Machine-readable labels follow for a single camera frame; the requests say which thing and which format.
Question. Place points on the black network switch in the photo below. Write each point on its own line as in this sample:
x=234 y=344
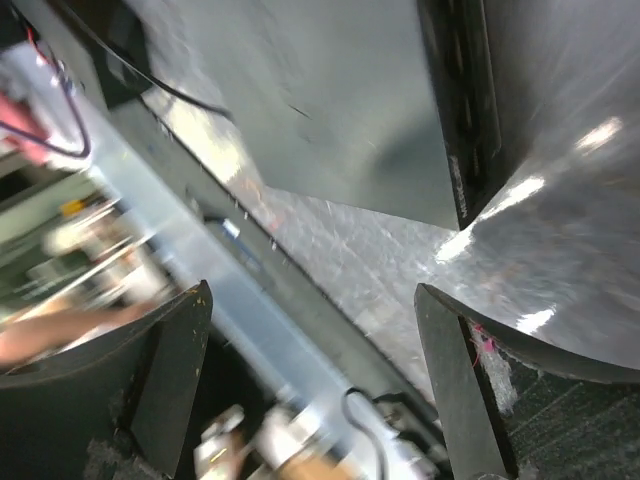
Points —
x=387 y=106

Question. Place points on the person's forearm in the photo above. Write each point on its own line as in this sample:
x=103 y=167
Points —
x=26 y=340

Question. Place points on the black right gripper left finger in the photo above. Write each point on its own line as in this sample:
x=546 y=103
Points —
x=116 y=407

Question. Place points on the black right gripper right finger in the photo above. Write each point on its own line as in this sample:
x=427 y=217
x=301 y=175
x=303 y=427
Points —
x=514 y=407

